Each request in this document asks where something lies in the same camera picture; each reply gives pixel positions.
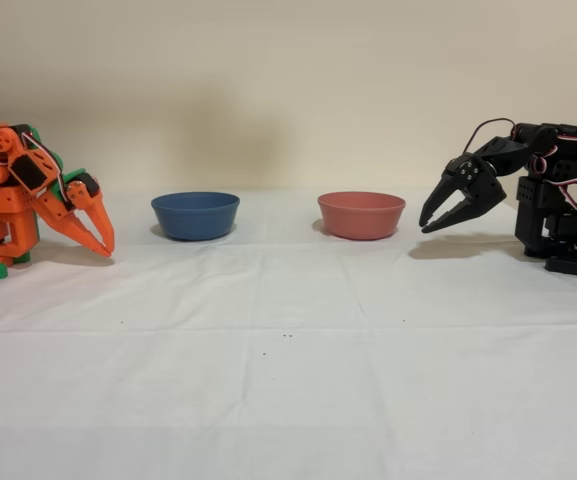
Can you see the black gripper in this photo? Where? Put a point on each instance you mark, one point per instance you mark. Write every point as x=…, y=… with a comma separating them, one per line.
x=469, y=181

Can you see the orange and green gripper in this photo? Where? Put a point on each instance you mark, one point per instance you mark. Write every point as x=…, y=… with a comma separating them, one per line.
x=79, y=201

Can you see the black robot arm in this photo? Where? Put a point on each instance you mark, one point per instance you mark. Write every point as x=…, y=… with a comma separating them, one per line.
x=538, y=200

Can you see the red bowl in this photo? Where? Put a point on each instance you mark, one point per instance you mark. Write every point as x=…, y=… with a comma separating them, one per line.
x=360, y=217

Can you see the blue bowl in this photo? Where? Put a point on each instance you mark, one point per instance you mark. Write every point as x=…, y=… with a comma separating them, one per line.
x=195, y=220

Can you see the white tablecloth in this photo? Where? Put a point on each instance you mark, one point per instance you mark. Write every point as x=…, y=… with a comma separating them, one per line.
x=268, y=375

